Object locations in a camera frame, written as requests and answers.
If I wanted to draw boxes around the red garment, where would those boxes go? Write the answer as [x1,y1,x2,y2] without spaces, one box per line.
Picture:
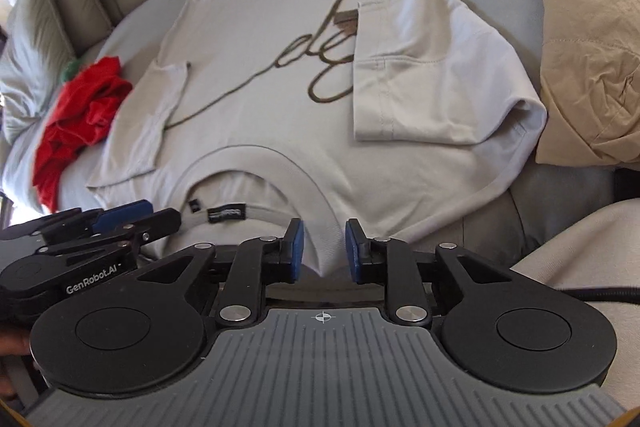
[32,56,132,212]

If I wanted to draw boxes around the tan pillow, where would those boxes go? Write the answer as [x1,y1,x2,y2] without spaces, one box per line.
[536,0,639,168]

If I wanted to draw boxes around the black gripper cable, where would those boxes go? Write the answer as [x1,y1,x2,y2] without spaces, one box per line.
[560,287,640,304]

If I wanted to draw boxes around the green plush toy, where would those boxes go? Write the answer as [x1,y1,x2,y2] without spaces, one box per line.
[60,58,88,83]

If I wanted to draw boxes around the person's left hand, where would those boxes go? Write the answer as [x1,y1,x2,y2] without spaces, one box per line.
[0,325,30,400]

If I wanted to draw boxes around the beige t-shirt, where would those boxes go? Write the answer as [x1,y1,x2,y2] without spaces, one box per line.
[87,0,547,277]

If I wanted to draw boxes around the light green cushion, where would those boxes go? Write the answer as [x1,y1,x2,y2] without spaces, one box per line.
[1,0,75,143]

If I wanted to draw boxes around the person's leg beige trousers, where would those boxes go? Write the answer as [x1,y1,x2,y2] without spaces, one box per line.
[513,199,639,409]

